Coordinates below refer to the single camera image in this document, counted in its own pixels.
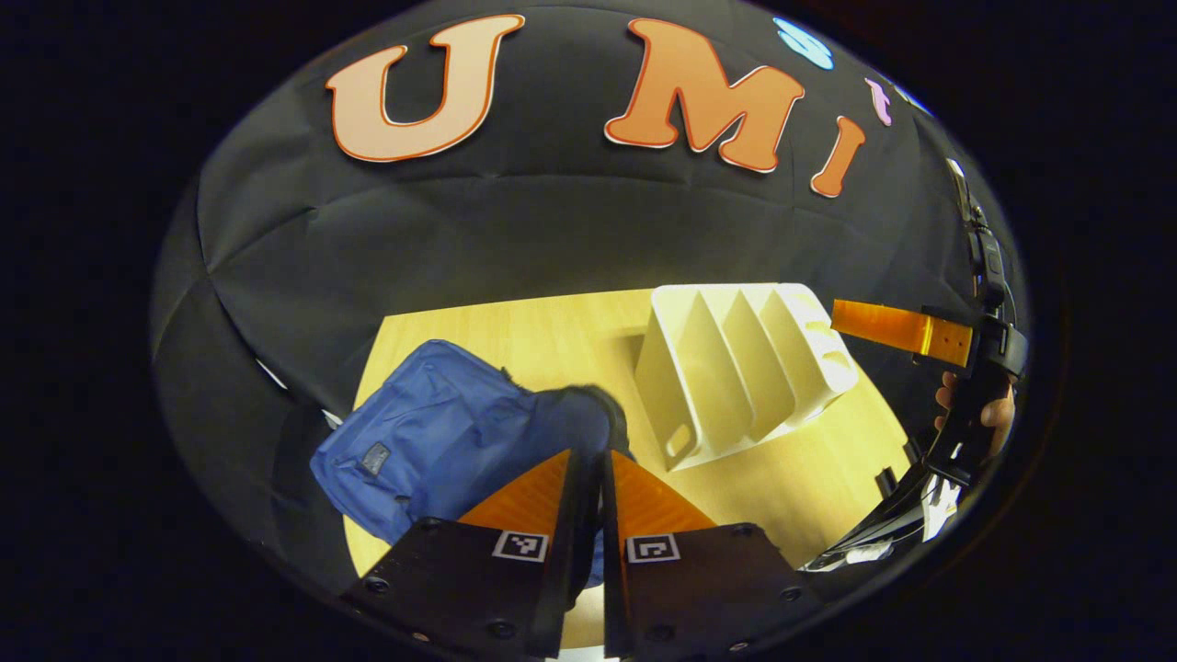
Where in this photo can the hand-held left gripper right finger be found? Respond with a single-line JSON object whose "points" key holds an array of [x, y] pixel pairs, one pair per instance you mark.
{"points": [[614, 570]]}

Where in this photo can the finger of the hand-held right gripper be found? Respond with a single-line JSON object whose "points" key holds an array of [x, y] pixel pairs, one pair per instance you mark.
{"points": [[883, 329]]}

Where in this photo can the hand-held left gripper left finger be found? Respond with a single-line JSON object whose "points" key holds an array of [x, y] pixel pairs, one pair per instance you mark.
{"points": [[568, 533]]}

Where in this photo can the blue schoolbag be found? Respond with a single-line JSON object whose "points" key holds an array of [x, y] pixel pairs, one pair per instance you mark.
{"points": [[441, 432]]}

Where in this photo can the white bookshelf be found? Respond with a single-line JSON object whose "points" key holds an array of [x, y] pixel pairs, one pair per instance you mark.
{"points": [[717, 377]]}

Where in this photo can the black backdrop cloth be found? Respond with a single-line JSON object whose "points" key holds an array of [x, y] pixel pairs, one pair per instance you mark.
{"points": [[552, 230]]}

